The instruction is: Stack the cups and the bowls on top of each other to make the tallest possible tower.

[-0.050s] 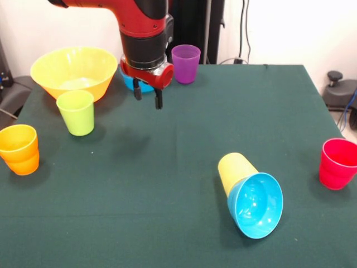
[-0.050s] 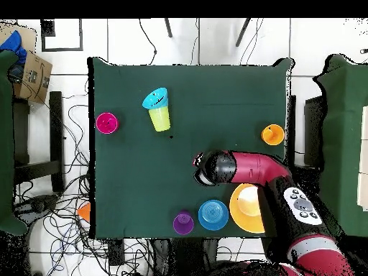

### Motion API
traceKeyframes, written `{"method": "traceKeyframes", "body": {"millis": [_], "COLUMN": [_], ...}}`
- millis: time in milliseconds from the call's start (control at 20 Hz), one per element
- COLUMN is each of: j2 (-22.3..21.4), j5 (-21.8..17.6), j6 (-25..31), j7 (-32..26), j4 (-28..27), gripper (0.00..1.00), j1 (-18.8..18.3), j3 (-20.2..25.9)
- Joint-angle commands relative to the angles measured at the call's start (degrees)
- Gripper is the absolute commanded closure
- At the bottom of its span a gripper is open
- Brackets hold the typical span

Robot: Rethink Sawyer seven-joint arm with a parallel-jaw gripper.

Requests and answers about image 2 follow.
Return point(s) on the white box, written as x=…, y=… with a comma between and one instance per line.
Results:
x=363, y=158

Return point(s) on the orange bowl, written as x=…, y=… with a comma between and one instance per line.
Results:
x=84, y=211

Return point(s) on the black stand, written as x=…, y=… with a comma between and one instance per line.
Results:
x=56, y=141

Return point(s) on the dark green tablecloth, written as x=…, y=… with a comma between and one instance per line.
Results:
x=138, y=172

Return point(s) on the purple cup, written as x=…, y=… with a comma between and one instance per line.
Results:
x=183, y=223

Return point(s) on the pink cup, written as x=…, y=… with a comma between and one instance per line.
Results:
x=107, y=123

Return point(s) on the blue cloth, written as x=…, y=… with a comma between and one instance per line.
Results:
x=13, y=44

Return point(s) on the printed cardboard box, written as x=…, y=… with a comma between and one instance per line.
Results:
x=34, y=80

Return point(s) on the black chair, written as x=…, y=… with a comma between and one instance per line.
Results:
x=313, y=129

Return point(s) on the yellow-green cup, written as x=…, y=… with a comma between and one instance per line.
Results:
x=160, y=120

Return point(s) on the dark chair leg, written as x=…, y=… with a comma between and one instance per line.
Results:
x=168, y=28
x=243, y=31

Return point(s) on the blue bowl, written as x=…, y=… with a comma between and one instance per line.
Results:
x=213, y=215

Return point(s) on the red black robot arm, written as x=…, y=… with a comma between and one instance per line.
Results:
x=258, y=168

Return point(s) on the green cloth covered table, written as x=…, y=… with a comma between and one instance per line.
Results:
x=345, y=129
x=5, y=143

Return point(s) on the black floor frame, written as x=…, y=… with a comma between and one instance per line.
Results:
x=47, y=28

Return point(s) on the large yellow bowl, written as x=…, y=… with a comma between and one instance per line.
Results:
x=244, y=215

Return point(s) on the grey floor device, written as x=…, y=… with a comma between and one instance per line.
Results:
x=37, y=205

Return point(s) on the cyan bowl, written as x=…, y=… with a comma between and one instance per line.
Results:
x=153, y=99

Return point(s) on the orange cup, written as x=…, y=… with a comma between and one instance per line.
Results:
x=272, y=134

